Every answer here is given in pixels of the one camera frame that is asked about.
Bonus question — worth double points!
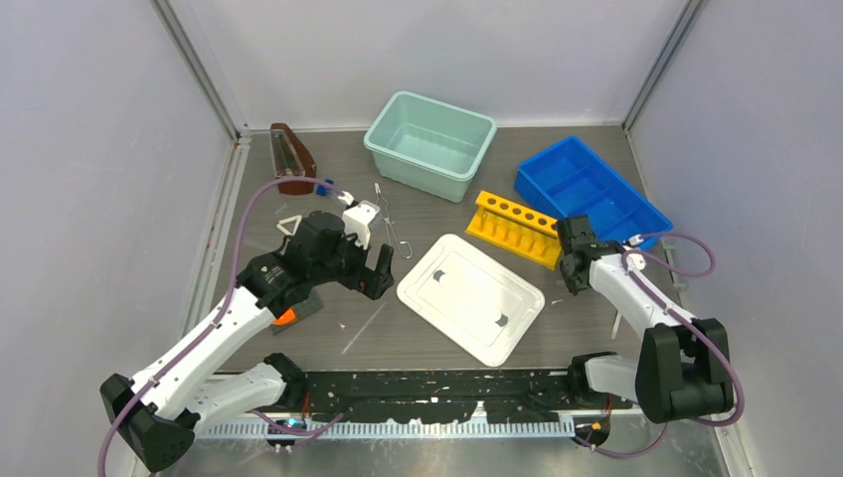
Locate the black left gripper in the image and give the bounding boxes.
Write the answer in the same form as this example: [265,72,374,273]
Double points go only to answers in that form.
[311,227,394,299]

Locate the clear plastic pipette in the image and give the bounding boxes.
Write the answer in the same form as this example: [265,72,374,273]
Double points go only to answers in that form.
[610,311,622,340]

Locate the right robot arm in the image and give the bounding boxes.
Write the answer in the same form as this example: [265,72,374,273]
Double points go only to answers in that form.
[554,215,746,426]

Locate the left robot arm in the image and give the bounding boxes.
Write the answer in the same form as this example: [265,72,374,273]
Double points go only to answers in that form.
[99,201,395,472]

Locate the metal crucible tongs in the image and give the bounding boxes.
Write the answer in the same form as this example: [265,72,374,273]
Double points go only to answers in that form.
[374,182,413,259]

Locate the blue divided plastic tray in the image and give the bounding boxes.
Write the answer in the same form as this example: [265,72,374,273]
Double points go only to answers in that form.
[514,136,673,242]

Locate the grey brick plate orange piece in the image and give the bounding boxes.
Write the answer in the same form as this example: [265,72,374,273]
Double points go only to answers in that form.
[269,290,324,335]

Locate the yellow test tube rack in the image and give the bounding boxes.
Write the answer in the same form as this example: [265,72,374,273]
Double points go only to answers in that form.
[465,190,562,270]

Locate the white plastic bin lid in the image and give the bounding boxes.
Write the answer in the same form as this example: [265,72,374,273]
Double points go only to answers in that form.
[397,234,546,367]

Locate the white clay triangle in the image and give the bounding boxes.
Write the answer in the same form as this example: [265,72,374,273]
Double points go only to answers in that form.
[275,215,303,238]

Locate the mint green plastic bin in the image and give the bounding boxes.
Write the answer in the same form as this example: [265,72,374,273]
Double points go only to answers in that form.
[364,90,497,203]

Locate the brown wooden metronome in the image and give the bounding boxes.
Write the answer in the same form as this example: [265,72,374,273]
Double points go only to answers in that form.
[269,122,317,179]

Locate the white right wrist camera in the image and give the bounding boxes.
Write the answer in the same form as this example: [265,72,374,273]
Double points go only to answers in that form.
[623,235,646,271]

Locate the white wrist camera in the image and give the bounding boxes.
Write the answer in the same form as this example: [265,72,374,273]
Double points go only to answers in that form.
[623,235,646,271]
[341,200,382,249]

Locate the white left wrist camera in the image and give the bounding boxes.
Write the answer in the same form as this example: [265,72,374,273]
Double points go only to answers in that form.
[341,200,382,249]

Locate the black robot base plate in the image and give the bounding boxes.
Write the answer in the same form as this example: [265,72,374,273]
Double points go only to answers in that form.
[256,353,633,449]

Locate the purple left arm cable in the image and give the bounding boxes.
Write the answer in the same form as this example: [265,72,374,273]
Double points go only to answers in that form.
[96,176,350,477]

